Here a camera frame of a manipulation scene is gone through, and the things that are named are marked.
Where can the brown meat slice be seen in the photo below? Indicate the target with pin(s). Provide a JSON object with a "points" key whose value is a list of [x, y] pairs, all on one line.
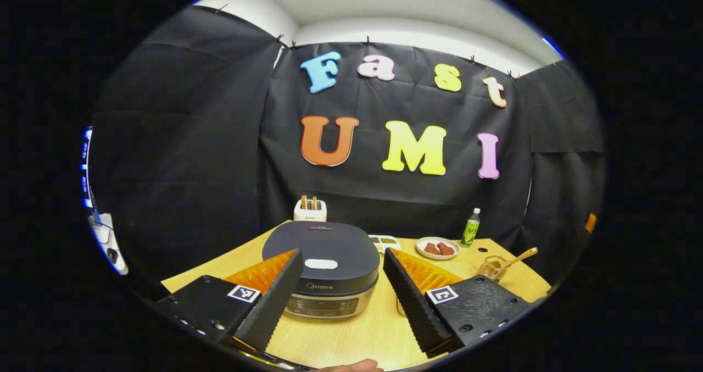
{"points": [[446, 249], [431, 248]]}

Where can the black backdrop cloth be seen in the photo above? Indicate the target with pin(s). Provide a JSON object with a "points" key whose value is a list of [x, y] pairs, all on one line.
{"points": [[192, 141]]}

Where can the wooden spoon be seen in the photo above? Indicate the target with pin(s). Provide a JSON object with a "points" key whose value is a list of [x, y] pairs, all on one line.
{"points": [[519, 257]]}

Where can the black and silver rice cooker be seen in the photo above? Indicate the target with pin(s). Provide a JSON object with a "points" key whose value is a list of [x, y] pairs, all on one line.
{"points": [[329, 240]]}

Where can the white side table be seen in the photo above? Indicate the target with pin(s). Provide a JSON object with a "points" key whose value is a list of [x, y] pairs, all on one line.
{"points": [[104, 234]]}

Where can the small white condiment tray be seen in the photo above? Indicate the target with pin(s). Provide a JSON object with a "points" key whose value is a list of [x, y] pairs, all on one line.
{"points": [[387, 241]]}

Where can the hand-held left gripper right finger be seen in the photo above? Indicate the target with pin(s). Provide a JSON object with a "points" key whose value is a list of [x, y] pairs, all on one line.
{"points": [[414, 306]]}

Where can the white round plate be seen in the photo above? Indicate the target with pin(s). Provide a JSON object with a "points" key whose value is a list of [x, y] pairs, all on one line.
{"points": [[436, 257]]}

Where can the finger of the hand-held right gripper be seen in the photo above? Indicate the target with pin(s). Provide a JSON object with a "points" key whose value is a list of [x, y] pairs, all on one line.
{"points": [[591, 222]]}

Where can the small white toaster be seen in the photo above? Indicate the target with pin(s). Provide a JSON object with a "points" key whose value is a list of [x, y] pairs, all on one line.
{"points": [[310, 212]]}

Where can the black computer mouse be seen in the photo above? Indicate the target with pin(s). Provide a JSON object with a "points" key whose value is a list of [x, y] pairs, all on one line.
{"points": [[112, 255]]}

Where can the computer monitor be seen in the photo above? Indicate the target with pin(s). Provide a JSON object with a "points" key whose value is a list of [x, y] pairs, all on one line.
{"points": [[87, 168]]}

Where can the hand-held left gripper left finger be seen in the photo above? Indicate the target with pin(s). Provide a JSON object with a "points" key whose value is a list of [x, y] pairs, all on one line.
{"points": [[274, 306]]}

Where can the green drink bottle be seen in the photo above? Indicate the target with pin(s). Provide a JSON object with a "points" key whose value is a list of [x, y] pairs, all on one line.
{"points": [[470, 232]]}

